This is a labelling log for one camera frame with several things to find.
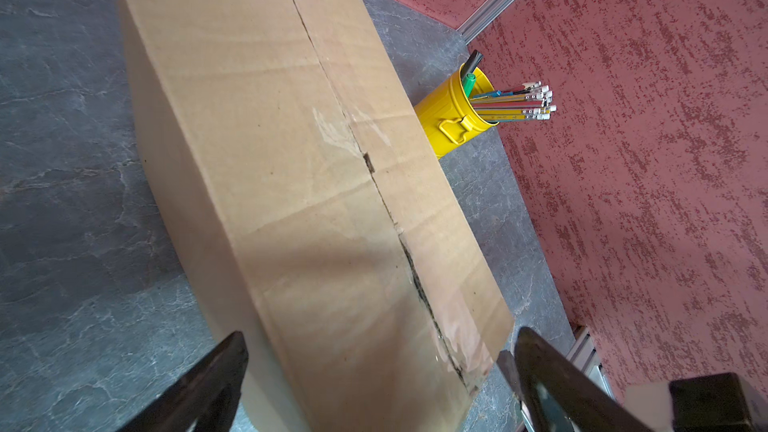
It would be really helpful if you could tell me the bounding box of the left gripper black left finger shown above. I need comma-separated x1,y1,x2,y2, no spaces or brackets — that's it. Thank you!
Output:
119,331,249,432

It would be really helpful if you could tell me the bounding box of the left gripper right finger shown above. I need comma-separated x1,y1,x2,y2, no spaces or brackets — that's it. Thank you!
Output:
514,327,648,431

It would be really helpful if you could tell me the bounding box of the brown cardboard express box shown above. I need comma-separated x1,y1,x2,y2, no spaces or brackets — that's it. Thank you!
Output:
117,0,513,431

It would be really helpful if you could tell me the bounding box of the yellow pen cup right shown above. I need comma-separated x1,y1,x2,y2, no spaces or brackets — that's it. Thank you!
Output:
413,49,558,160

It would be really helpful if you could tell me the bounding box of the aluminium frame rail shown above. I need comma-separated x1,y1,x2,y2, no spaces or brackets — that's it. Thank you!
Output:
566,325,615,399

